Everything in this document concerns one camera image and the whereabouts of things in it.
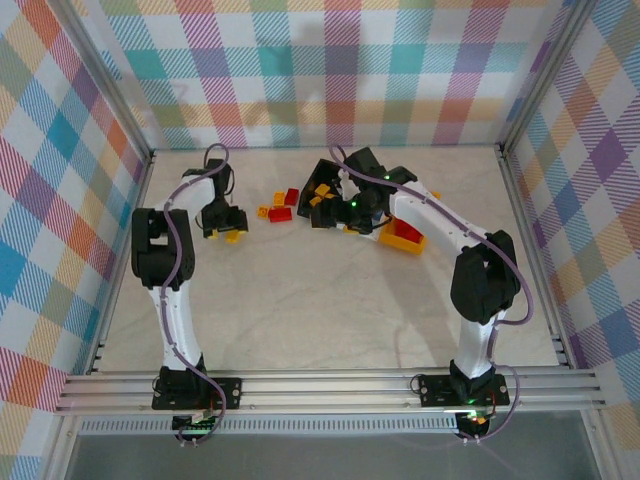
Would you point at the yellow lego plate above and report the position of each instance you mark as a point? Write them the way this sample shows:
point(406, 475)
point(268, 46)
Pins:
point(233, 237)

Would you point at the blue lego brick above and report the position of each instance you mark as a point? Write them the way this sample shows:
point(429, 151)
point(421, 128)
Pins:
point(378, 218)

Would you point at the black plastic container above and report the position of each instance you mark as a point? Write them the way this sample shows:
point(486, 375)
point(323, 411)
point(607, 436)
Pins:
point(320, 172)

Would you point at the red lego brick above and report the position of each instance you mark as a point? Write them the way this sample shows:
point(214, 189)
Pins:
point(280, 214)
point(292, 195)
point(414, 235)
point(401, 229)

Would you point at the yellow plastic container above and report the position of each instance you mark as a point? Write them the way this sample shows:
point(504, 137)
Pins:
point(400, 245)

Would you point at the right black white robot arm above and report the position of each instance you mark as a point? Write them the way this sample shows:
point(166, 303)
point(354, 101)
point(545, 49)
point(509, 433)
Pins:
point(482, 285)

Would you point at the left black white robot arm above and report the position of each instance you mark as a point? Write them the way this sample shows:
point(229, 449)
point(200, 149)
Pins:
point(160, 255)

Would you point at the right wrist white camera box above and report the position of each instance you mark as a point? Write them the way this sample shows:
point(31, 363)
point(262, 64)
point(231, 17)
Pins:
point(345, 180)

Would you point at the aluminium side rail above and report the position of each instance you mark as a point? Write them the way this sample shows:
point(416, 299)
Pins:
point(519, 200)
point(139, 195)

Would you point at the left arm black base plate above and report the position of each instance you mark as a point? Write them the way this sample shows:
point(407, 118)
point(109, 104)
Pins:
point(227, 387)

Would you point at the aluminium corner post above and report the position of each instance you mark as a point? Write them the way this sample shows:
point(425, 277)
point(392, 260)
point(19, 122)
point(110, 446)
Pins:
point(544, 75)
point(110, 95)

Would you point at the aluminium mounting rail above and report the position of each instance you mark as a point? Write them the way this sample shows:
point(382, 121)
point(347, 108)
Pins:
point(325, 390)

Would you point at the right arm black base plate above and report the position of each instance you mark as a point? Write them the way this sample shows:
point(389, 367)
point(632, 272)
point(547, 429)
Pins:
point(435, 390)

